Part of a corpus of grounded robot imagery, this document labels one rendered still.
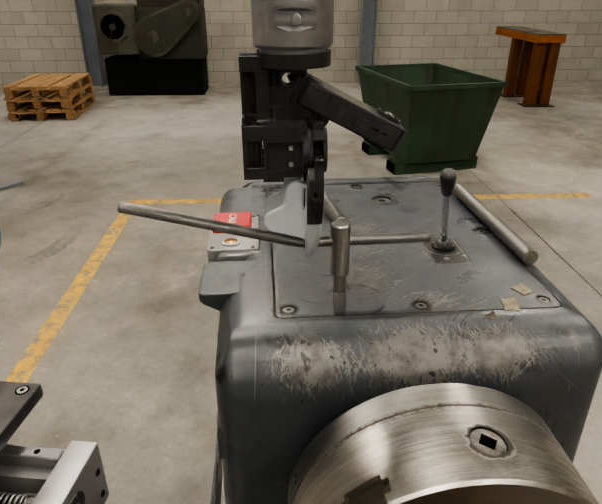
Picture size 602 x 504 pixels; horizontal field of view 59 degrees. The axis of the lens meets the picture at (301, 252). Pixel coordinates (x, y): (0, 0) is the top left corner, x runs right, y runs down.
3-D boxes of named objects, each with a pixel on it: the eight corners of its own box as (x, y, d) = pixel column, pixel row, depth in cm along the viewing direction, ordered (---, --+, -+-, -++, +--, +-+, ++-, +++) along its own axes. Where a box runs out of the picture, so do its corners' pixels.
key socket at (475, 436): (495, 484, 47) (504, 462, 46) (458, 468, 48) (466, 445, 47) (500, 460, 50) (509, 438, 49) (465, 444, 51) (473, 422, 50)
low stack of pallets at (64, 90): (39, 103, 813) (33, 73, 793) (97, 102, 820) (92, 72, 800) (6, 121, 701) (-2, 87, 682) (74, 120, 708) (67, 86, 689)
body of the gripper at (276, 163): (246, 164, 58) (240, 46, 53) (324, 162, 59) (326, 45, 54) (244, 188, 52) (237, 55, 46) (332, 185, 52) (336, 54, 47)
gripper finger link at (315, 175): (302, 214, 57) (301, 132, 54) (318, 213, 57) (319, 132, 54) (305, 230, 53) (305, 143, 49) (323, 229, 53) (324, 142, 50)
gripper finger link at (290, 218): (265, 257, 59) (262, 175, 55) (318, 255, 59) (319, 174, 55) (265, 269, 56) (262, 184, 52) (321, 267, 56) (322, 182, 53)
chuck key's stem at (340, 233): (346, 306, 64) (349, 218, 59) (349, 316, 62) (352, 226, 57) (328, 307, 64) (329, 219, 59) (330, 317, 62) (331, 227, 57)
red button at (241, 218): (215, 223, 89) (214, 212, 88) (251, 222, 89) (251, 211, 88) (212, 238, 84) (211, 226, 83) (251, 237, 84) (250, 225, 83)
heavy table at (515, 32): (485, 88, 929) (495, 26, 885) (510, 88, 931) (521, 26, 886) (524, 107, 786) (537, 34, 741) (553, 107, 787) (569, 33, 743)
